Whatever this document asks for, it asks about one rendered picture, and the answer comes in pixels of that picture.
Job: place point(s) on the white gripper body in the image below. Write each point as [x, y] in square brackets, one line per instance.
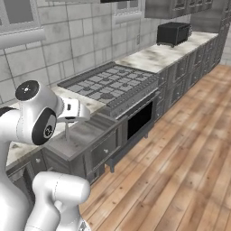
[83, 112]

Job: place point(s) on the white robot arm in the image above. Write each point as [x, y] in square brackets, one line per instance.
[27, 120]

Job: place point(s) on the grey open drawer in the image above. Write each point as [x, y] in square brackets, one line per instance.
[81, 135]

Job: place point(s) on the round cabinet knob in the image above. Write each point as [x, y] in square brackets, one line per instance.
[38, 160]

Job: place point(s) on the grey cabinet door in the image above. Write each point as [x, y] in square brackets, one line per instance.
[24, 177]

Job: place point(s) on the grey lower cabinet run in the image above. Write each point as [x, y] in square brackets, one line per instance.
[186, 72]

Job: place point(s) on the grey cabinet run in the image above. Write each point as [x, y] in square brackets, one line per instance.
[177, 7]
[186, 72]

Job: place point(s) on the grey upper cabinet run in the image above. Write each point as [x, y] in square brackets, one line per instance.
[177, 7]

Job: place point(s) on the grey tall cabinet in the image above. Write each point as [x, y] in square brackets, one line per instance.
[215, 24]

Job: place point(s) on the grey range with hob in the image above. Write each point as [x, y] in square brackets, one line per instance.
[111, 84]

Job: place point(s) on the black glass oven door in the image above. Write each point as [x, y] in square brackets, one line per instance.
[140, 120]

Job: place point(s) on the small white framed window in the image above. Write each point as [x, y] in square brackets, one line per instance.
[126, 10]

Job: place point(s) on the large white framed window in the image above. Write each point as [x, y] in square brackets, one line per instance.
[19, 18]

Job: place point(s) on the black toaster oven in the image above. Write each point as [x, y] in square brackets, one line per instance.
[173, 33]

